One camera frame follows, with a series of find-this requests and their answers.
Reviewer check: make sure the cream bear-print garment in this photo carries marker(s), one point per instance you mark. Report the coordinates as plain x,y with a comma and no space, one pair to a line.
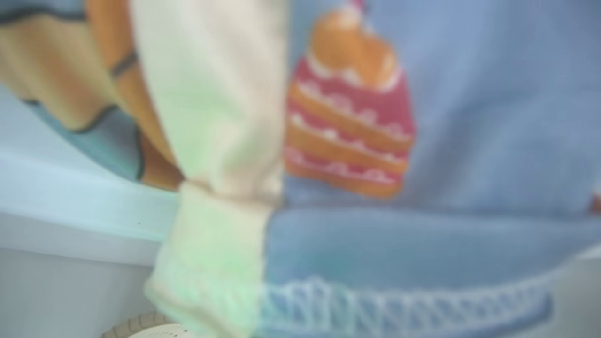
211,117

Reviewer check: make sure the blue cake-print garment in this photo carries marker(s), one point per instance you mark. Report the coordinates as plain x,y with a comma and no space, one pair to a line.
469,117

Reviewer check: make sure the white front-load washing machine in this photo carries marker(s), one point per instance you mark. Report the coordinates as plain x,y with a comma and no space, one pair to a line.
70,202

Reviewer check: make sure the cream perforated laundry basket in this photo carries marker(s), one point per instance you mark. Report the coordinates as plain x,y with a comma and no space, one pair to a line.
141,326

